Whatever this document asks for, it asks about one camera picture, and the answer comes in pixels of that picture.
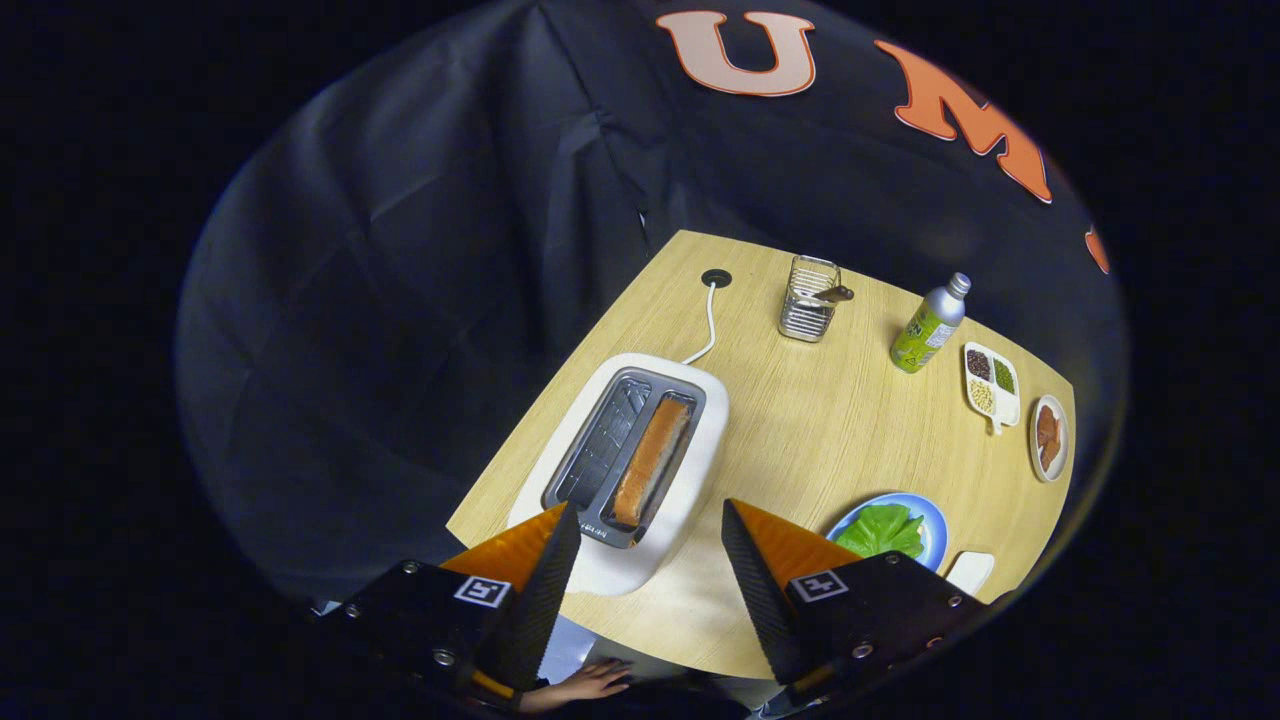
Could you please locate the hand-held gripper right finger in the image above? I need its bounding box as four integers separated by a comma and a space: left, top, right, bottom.
720, 498, 991, 713

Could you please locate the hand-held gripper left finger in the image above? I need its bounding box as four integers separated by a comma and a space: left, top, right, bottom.
318, 502, 583, 713

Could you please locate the green lettuce leaf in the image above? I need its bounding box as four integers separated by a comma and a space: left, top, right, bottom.
835, 504, 926, 559

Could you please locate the toasted bread slice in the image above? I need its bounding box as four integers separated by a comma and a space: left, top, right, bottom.
611, 396, 694, 531

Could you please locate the white toaster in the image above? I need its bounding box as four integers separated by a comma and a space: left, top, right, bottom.
505, 352, 730, 598

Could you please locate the blue round plate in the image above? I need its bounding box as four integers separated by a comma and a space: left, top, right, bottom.
826, 492, 949, 574

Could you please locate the white square plate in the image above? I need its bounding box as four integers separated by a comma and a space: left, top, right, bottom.
944, 551, 996, 597

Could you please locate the white divided dish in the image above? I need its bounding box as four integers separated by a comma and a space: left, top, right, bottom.
963, 342, 1022, 436

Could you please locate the green label metal bottle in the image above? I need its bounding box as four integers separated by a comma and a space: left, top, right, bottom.
889, 272, 972, 375

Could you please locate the white oval plate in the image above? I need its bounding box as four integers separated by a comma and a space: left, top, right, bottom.
1029, 394, 1070, 484

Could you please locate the white toaster cable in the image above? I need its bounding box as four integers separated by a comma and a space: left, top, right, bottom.
682, 282, 719, 366

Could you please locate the metal wire basket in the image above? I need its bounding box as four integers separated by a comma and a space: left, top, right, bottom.
778, 255, 842, 344

